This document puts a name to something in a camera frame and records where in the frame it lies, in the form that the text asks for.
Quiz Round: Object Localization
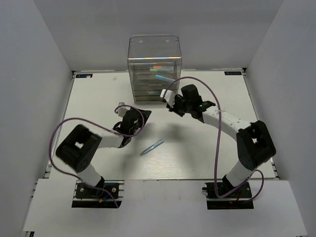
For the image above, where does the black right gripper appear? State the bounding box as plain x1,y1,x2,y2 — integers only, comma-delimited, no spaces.
167,95,193,117

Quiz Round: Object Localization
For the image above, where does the blue capped correction stick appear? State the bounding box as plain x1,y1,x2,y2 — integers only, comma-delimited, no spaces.
155,75,175,83

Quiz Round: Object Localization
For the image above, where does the green capped eraser stick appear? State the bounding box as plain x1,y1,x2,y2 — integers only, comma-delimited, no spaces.
150,68,174,74

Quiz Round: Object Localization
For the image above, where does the green ink pen refill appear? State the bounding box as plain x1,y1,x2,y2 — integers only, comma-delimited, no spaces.
148,90,162,96

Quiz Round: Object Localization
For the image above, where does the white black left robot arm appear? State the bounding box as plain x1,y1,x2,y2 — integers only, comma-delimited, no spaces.
56,107,152,197

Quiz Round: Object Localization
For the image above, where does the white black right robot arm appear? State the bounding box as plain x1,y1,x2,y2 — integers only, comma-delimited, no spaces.
160,84,276,197

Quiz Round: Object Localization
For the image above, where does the clear acrylic drawer organizer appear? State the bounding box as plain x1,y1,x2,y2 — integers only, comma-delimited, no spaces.
127,35,182,103

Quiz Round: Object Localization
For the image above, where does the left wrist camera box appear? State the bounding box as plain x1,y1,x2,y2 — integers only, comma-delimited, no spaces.
115,102,129,118

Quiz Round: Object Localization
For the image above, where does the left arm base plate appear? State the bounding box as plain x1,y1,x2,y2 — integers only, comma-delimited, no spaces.
72,181,124,209

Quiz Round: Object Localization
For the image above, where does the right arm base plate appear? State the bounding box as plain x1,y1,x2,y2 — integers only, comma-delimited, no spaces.
202,182,254,210

